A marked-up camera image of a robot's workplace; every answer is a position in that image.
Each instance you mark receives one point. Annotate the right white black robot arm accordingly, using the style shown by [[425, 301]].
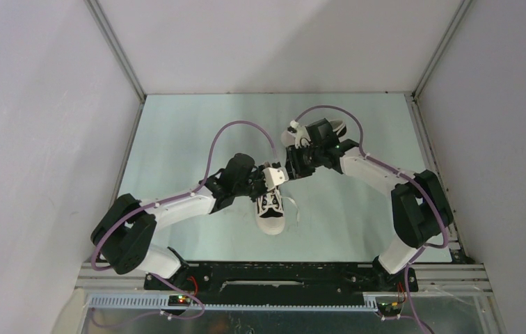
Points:
[[420, 209]]

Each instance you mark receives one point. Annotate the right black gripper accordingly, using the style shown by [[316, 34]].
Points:
[[293, 166]]

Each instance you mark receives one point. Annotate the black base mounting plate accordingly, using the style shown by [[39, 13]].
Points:
[[290, 283]]

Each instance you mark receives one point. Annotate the left controller board with LEDs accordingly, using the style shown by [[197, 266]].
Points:
[[179, 301]]

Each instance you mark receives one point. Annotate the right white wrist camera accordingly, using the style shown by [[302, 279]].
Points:
[[300, 134]]

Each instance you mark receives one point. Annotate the black white sneaker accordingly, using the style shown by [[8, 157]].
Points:
[[270, 212], [338, 126]]

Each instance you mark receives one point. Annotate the grey slotted cable duct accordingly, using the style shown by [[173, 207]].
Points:
[[162, 302]]

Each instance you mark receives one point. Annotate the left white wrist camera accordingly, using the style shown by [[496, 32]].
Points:
[[274, 175]]

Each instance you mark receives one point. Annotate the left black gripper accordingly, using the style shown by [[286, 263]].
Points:
[[259, 173]]

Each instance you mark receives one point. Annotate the controller board with leds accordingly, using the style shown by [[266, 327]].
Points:
[[393, 309], [179, 301]]

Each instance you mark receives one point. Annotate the right controller board with LEDs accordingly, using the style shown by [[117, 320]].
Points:
[[393, 309]]

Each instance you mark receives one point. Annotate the aluminium front frame rail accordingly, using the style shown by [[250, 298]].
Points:
[[448, 277]]

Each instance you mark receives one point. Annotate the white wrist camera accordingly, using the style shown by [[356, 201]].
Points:
[[300, 134], [274, 175]]

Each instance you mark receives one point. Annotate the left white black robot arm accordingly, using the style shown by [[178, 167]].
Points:
[[124, 235]]

